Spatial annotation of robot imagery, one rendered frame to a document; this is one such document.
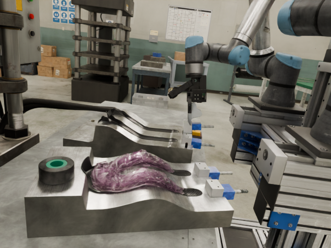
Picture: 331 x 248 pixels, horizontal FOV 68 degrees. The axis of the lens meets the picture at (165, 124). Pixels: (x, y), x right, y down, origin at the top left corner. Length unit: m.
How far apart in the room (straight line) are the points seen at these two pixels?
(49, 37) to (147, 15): 2.83
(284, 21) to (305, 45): 7.65
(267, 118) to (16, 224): 1.04
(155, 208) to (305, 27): 0.51
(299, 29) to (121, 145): 0.67
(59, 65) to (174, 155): 6.77
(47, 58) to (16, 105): 6.47
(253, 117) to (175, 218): 0.71
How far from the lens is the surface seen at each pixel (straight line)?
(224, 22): 7.49
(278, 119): 1.26
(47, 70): 7.67
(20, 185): 0.87
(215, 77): 7.49
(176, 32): 7.30
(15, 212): 0.76
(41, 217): 0.64
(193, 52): 1.03
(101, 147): 0.98
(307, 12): 0.59
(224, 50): 1.03
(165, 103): 4.08
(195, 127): 1.06
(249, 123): 1.23
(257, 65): 1.32
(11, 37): 1.16
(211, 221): 0.70
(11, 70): 1.17
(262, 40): 1.30
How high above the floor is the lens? 1.25
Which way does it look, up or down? 18 degrees down
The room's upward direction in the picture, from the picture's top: 7 degrees clockwise
